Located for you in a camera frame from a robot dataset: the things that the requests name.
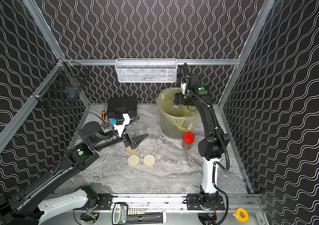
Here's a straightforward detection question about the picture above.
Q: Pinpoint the tan jar lid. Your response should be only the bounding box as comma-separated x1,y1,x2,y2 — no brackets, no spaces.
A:
126,146,139,154

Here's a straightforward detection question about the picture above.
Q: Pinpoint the jar with cream lid front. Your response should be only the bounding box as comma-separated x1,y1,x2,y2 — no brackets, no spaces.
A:
134,122,148,136

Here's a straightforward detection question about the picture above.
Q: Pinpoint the cream lid of back jar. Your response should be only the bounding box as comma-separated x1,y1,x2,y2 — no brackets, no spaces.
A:
127,155,141,168

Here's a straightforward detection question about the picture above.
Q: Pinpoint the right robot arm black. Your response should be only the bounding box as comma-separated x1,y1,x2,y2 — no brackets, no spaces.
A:
174,75,230,210

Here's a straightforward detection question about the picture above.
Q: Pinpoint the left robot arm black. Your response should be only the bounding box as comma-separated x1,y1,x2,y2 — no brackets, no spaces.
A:
0,120,148,225

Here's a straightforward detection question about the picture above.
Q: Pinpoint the black plastic tool case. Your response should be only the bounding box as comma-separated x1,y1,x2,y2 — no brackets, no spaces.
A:
106,97,137,118

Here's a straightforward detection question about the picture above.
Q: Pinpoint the trash bin with yellow bag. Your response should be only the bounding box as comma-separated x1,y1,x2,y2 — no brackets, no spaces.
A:
156,87,199,139

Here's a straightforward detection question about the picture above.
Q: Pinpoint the jar with red lid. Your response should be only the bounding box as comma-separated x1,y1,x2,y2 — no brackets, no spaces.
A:
182,132,195,150

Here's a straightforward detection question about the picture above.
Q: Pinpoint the yellow tape roll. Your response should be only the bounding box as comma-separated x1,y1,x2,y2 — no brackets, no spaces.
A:
233,208,249,223

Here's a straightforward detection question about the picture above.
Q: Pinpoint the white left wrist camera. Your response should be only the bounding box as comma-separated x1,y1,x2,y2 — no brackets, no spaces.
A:
110,113,130,137

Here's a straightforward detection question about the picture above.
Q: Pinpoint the orange handled wrench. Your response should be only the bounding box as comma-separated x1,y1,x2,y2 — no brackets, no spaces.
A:
101,110,109,123

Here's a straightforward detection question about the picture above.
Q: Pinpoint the white wire mesh basket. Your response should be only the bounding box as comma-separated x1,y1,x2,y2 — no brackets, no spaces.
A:
115,58,178,83

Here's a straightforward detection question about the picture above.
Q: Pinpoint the black wire basket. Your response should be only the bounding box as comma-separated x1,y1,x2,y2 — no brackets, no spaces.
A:
35,59,89,114

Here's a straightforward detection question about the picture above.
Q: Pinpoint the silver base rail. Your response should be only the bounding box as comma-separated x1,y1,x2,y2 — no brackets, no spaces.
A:
35,193,261,212

